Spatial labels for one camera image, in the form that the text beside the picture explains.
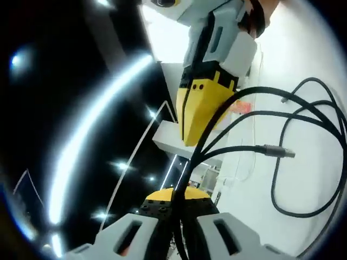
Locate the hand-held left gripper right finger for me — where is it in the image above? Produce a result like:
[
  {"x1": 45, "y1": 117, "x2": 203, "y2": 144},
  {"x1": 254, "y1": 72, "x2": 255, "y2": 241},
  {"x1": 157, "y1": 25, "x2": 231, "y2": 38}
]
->
[{"x1": 177, "y1": 188, "x2": 276, "y2": 260}]

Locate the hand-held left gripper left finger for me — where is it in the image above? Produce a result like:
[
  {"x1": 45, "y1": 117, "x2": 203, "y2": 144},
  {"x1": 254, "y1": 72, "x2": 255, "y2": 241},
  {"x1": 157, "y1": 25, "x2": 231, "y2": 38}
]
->
[{"x1": 66, "y1": 188, "x2": 177, "y2": 260}]

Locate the black data cable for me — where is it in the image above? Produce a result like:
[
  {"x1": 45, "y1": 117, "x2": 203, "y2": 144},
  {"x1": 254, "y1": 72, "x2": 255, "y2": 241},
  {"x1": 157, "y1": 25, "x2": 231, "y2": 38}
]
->
[{"x1": 170, "y1": 77, "x2": 346, "y2": 260}]

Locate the person's right hand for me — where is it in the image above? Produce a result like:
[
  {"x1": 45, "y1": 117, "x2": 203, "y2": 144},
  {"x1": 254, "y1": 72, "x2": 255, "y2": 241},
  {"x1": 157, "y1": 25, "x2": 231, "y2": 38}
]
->
[{"x1": 238, "y1": 0, "x2": 285, "y2": 38}]

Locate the white charger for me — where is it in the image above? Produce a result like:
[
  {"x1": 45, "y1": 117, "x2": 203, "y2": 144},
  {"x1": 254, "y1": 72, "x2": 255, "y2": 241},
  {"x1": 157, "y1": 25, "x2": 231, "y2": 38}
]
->
[{"x1": 216, "y1": 175, "x2": 234, "y2": 191}]

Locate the curved ceiling strip light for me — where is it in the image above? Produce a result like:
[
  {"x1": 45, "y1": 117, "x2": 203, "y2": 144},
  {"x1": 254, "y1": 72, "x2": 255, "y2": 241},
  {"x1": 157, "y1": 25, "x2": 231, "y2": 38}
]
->
[{"x1": 46, "y1": 53, "x2": 153, "y2": 227}]

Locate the white charging cable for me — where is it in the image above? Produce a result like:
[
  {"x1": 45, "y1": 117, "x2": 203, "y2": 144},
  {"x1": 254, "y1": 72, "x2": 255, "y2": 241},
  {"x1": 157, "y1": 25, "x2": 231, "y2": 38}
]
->
[{"x1": 222, "y1": 43, "x2": 265, "y2": 185}]

